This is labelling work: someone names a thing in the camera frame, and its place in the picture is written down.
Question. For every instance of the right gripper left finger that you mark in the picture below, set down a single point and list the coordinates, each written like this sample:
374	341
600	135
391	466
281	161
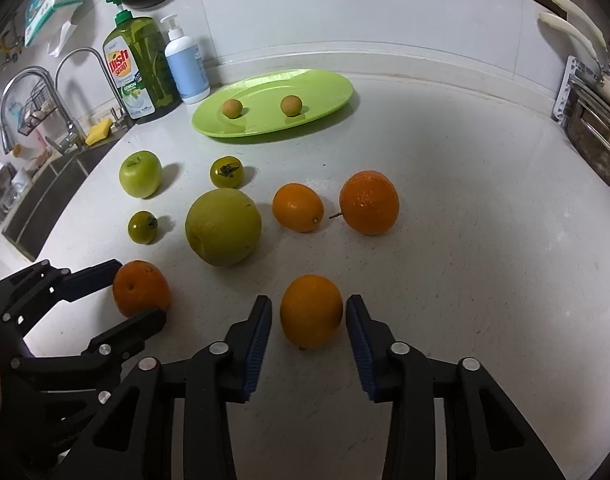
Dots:
131	437

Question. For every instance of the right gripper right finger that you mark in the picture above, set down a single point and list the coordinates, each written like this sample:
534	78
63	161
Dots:
487	437

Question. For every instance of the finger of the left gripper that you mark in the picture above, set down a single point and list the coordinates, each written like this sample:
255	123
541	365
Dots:
85	282
128	338

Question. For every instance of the large orange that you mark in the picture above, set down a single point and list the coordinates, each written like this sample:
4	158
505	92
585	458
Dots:
139	286

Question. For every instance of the green tomato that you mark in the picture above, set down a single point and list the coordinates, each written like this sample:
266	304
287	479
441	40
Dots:
227	172
142	227

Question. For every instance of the green apple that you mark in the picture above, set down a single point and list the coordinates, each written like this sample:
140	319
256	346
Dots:
140	174

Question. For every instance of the yellow-green pear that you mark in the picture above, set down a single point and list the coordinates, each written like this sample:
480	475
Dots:
223	226

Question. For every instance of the small orange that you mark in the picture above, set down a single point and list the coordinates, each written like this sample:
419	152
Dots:
298	208
311	312

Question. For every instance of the brown longan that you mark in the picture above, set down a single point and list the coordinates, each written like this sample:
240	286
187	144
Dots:
291	106
232	108

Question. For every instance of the steel sink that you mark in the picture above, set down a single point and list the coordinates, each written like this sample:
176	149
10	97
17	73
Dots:
33	217

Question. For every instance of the large chrome faucet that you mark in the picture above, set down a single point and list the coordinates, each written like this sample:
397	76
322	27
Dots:
73	131

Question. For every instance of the yellow sponge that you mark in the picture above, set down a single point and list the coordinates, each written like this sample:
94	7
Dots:
99	132

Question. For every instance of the thin chrome faucet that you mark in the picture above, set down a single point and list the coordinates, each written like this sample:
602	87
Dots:
82	78

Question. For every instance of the green dish soap bottle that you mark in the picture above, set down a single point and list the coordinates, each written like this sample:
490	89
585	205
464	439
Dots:
134	53

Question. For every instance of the white blue pump bottle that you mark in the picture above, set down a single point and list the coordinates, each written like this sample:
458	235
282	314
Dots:
185	62

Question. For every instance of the green plate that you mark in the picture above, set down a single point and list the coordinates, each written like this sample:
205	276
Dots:
322	93

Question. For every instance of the steel pot lower shelf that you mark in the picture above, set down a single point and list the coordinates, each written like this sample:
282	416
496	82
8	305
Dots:
589	134

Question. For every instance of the white pot rack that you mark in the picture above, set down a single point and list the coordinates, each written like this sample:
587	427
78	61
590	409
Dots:
576	80

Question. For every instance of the wire sink caddy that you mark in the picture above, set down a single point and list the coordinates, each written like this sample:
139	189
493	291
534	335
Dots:
38	107

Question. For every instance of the white handled saucepan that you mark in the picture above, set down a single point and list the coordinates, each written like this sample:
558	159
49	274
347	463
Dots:
579	26

